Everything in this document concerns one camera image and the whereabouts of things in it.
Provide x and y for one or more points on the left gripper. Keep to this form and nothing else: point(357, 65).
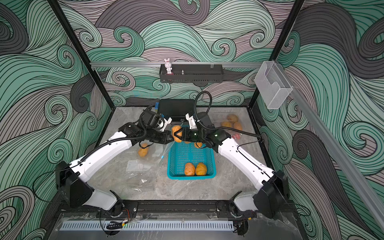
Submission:
point(166, 134)

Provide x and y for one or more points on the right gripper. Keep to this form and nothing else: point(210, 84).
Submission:
point(186, 134)

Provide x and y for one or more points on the clear pink-zipper bag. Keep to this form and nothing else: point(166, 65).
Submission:
point(218, 118)

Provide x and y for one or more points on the clear blue-zipper bag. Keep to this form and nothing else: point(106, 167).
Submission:
point(142, 172)

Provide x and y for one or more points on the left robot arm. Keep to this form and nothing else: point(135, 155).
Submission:
point(72, 179)

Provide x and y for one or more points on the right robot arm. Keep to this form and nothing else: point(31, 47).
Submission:
point(271, 187)

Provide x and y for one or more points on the teal plastic basket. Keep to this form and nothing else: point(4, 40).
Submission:
point(185, 152)

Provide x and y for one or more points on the black aluminium case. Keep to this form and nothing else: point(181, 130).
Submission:
point(175, 109)

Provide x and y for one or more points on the pink small toy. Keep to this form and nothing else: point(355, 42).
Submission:
point(236, 136)

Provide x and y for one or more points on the white pink bunny figurine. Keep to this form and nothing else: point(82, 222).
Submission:
point(168, 66)

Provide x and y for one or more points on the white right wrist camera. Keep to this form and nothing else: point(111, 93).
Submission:
point(191, 121)

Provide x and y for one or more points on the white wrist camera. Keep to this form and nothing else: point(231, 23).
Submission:
point(191, 121)
point(164, 123)

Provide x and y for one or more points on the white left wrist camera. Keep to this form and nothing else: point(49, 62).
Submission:
point(164, 123)

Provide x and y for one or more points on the black wall shelf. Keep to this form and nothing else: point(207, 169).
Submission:
point(195, 73)

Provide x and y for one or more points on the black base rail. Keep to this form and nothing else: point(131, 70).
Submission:
point(222, 208)

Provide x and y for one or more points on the clear acrylic wall holder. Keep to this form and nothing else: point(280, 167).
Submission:
point(273, 84)

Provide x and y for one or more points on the white slotted cable duct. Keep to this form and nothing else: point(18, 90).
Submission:
point(150, 225)

